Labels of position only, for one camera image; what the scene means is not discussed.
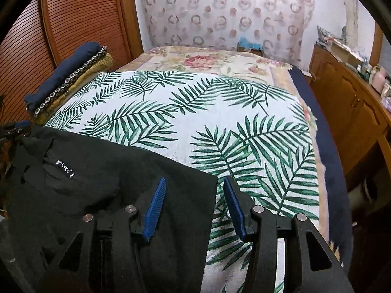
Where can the circle print curtain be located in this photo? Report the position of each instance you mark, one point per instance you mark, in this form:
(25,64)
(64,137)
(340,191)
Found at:
(229,12)

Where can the wooden louvered wardrobe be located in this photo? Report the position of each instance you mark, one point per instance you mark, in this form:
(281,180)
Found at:
(76,15)

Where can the pink thermos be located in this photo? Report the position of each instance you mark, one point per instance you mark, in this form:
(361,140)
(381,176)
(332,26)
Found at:
(378,79)

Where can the navy folded garment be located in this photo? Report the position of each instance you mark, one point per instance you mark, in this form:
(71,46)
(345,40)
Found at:
(61,76)

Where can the large cardboard box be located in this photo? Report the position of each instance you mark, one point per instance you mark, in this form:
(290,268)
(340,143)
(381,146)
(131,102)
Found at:
(345,53)

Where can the beige window curtain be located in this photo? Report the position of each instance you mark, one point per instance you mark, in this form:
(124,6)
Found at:
(351,21)

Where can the navy bed sheet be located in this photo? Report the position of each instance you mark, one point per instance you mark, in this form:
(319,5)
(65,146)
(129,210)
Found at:
(330,158)

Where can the blue fluffy cloth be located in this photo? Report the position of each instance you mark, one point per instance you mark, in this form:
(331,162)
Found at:
(250,42)

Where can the black printed t-shirt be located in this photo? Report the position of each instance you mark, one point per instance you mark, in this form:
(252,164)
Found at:
(107,174)

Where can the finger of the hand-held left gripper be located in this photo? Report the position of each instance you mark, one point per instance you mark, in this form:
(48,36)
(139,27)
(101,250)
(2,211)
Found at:
(20,125)

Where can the patterned bag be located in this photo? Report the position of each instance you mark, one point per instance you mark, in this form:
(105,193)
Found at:
(328,36)

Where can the small cardboard box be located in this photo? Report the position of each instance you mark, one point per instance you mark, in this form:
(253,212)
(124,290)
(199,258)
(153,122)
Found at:
(250,52)

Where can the wooden cabinet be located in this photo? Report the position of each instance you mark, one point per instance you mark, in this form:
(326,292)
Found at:
(345,97)

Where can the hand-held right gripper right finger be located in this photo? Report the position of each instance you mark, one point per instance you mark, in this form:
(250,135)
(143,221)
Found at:
(233,207)

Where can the purple tissue pack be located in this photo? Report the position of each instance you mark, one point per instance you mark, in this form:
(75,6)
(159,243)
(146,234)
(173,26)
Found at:
(388,103)

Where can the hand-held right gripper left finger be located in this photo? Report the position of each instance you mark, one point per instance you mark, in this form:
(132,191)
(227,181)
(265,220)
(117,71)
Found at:
(155,207)

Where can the leaf print cloth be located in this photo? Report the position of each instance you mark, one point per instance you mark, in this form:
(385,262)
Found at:
(198,122)

